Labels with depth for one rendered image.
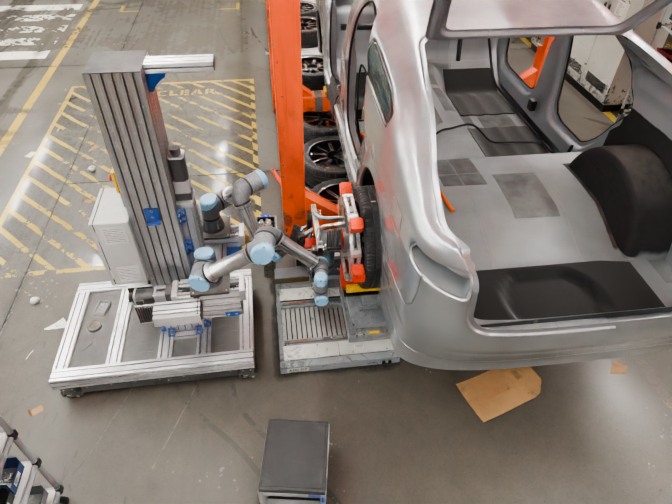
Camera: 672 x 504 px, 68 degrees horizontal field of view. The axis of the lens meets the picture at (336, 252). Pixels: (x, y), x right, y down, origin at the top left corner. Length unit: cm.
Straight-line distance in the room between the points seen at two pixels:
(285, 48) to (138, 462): 254
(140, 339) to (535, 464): 263
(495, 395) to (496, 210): 124
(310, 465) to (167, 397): 119
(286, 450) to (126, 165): 170
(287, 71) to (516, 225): 166
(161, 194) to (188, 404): 143
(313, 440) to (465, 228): 153
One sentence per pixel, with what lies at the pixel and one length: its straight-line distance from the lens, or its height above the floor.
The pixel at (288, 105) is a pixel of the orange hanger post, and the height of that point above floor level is 157.
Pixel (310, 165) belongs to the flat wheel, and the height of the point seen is 50.
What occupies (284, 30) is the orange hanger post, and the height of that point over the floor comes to 200.
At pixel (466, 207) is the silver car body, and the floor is 104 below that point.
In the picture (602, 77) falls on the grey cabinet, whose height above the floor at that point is 37.
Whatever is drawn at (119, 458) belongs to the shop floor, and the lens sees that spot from 349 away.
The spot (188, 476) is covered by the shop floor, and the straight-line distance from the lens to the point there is 332.
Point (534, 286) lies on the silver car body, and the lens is 314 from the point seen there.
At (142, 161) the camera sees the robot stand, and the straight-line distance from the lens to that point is 273.
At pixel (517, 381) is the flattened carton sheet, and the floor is 1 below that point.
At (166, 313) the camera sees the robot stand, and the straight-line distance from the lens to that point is 306.
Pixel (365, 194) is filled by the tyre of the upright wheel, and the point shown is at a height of 118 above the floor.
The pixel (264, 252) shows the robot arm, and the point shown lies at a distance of 256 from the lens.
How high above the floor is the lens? 296
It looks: 43 degrees down
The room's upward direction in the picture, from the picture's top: 2 degrees clockwise
